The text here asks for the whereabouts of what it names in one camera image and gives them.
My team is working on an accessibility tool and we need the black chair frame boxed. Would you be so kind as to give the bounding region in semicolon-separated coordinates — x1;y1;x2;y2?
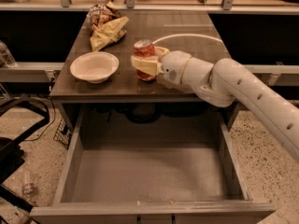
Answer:
0;94;50;212

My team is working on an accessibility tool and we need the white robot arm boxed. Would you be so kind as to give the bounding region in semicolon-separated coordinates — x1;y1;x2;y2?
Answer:
131;47;299;161

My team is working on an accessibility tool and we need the brown chip bag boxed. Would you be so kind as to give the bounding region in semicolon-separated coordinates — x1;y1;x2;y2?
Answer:
87;2;121;31

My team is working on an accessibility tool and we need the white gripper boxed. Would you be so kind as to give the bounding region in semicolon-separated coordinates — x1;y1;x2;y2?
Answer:
131;46;192;85

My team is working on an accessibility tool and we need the plastic bottle on floor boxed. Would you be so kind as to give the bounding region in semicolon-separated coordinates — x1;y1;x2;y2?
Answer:
21;171;35;200

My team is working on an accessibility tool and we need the white paper bowl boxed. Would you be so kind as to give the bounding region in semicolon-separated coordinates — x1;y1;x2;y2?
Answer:
70;51;119;84

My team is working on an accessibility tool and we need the open grey drawer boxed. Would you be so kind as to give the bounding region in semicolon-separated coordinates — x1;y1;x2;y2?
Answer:
31;105;275;224

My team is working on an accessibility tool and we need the red coke can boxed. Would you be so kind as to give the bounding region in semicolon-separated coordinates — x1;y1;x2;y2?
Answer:
134;39;155;82

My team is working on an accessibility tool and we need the clear plastic bottle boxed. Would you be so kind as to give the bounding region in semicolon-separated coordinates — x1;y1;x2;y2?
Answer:
0;41;17;67

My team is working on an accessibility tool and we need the yellow chip bag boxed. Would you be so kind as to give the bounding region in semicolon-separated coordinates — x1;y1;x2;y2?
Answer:
90;17;129;51

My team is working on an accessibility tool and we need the black wire basket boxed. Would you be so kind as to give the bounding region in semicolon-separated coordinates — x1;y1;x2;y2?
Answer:
53;119;72;149

